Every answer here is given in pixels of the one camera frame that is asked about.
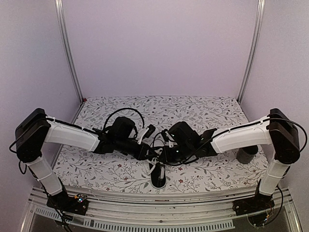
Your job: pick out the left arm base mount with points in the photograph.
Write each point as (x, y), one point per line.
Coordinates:
(63, 202)

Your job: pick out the left aluminium frame post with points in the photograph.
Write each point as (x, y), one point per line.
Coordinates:
(67, 49)

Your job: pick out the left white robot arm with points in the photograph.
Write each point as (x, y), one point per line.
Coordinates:
(38, 129)

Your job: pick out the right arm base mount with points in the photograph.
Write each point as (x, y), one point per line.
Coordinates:
(253, 204)

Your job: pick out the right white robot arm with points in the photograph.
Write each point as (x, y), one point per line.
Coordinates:
(274, 129)

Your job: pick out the aluminium frame post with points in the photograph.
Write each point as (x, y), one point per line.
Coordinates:
(67, 49)
(254, 44)

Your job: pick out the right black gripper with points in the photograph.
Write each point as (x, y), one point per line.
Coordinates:
(167, 158)

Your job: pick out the grey metal mug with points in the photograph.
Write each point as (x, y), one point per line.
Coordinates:
(246, 154)

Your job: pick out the front aluminium rail frame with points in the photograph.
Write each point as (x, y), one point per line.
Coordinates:
(184, 212)

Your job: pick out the right aluminium frame post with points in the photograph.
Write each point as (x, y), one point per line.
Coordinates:
(254, 44)

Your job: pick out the black white canvas sneaker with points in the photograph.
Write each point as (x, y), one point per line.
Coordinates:
(157, 170)

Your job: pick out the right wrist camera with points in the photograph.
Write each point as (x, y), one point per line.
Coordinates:
(167, 138)

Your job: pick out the floral patterned table mat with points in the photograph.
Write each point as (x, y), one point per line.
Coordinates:
(117, 172)

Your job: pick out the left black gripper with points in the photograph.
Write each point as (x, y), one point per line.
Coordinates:
(141, 154)

